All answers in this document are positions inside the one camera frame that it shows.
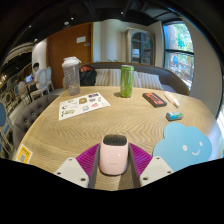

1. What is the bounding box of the white sticker sheet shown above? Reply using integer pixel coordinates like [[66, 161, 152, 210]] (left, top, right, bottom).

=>
[[58, 92, 111, 121]]

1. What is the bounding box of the pink computer mouse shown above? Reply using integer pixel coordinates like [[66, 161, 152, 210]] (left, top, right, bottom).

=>
[[98, 134, 130, 176]]

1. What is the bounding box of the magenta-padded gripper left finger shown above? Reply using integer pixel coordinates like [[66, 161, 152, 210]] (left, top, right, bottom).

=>
[[53, 143, 102, 189]]

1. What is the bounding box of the yellow code sticker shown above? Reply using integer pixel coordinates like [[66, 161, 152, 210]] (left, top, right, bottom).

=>
[[15, 143, 34, 164]]

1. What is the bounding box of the brown wooden door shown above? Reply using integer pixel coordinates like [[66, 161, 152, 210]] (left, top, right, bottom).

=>
[[46, 22, 94, 90]]

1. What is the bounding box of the blue cloud-shaped mouse pad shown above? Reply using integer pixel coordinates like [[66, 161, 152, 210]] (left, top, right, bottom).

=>
[[152, 122, 213, 172]]

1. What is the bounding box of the green drink can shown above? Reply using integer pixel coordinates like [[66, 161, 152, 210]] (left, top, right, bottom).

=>
[[120, 64, 135, 98]]

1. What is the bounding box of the white plastic packet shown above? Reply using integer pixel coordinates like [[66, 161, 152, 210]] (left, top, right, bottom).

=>
[[163, 90, 181, 108]]

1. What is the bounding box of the black backpack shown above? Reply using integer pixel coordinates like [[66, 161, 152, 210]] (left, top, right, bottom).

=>
[[79, 64, 98, 87]]

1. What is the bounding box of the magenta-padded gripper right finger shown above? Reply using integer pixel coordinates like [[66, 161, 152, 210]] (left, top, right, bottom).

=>
[[127, 142, 175, 188]]

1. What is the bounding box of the black-framed window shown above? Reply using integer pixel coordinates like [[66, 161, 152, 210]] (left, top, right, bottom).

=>
[[162, 21, 195, 91]]

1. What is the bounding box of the clear shaker bottle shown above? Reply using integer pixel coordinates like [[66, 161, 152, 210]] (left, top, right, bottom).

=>
[[61, 56, 82, 97]]

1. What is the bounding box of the person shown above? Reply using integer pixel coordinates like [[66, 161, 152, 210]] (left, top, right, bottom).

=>
[[30, 62, 42, 84]]

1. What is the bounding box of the grey tufted armchair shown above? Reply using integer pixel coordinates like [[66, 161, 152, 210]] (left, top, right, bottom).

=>
[[12, 94, 61, 144]]

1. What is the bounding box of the striped cushion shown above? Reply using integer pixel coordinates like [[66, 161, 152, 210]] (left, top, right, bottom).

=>
[[94, 68, 122, 88], [133, 71, 164, 91]]

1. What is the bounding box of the glass-door cabinet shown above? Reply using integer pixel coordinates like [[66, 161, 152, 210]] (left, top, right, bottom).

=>
[[125, 27, 156, 66]]

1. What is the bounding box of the brown curved bench sofa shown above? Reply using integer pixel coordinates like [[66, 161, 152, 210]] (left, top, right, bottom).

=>
[[79, 61, 190, 97]]

